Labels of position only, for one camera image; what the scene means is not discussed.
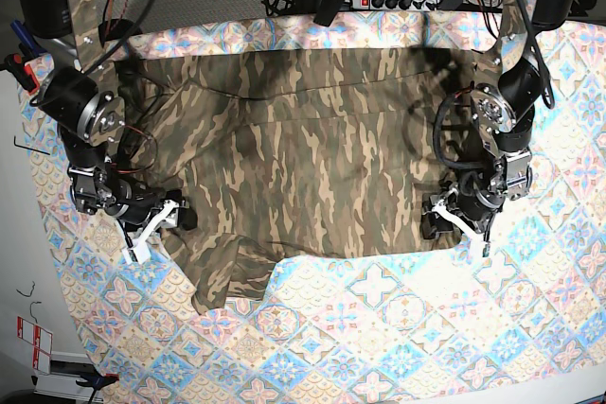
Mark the white power strip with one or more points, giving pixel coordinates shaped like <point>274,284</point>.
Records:
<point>394,5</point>

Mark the red black clamp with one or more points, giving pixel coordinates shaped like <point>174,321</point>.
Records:
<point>15,64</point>

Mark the blue orange bottom clamp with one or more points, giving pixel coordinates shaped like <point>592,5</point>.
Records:
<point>96,381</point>

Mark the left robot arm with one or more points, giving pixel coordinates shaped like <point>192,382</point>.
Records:
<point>508,79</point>

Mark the black mount post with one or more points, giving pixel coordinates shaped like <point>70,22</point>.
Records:
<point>327,11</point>

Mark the camouflage T-shirt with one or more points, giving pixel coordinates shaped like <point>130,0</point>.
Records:
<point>299,152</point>

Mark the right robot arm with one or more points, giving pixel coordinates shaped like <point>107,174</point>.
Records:
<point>65,66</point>

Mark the red white label sheet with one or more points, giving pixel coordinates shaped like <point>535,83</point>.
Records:
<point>39,341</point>

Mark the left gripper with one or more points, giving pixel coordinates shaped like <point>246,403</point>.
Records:
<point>472,211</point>

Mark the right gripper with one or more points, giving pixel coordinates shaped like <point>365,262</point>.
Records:
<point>139,206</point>

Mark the blue handled clamp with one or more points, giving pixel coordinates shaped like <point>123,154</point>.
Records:
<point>28,44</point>

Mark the black hex key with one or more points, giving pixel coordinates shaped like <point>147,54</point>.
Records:
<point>18,145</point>

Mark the patterned tile tablecloth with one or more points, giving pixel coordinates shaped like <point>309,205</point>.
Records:
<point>365,329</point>

